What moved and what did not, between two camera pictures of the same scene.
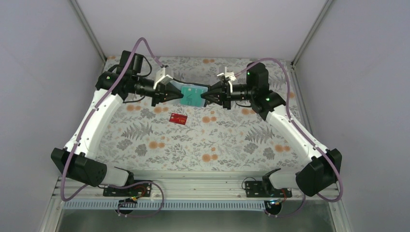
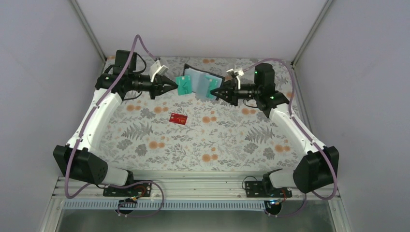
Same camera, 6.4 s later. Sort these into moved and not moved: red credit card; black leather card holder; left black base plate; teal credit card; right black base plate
Moved: black leather card holder; teal credit card
Not moved: red credit card; left black base plate; right black base plate
